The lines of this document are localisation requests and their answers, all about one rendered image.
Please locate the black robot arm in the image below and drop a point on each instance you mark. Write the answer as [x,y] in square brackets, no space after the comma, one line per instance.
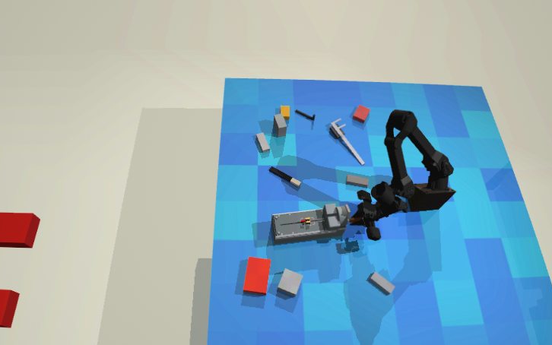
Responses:
[401,184]

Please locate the orange-brown rectangular block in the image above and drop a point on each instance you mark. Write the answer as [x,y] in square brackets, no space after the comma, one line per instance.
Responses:
[285,110]

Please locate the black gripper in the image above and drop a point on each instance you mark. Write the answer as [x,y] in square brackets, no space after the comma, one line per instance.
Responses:
[372,231]

